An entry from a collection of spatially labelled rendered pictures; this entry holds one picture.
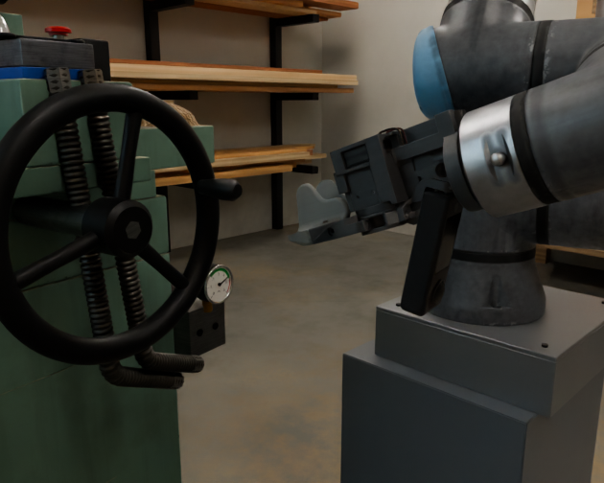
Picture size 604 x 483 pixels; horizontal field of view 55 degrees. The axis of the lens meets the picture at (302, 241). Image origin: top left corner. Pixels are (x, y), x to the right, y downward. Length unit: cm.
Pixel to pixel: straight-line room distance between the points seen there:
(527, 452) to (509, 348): 13
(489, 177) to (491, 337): 40
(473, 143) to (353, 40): 412
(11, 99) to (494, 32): 48
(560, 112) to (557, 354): 42
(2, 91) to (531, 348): 68
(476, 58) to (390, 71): 378
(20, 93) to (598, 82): 52
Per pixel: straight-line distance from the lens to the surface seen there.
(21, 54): 69
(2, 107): 70
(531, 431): 83
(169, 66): 329
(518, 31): 58
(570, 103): 45
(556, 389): 82
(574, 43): 56
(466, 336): 84
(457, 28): 60
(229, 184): 65
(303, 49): 462
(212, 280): 91
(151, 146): 89
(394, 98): 431
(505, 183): 46
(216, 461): 169
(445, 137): 50
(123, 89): 62
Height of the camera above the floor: 94
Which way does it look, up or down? 13 degrees down
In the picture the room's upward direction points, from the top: straight up
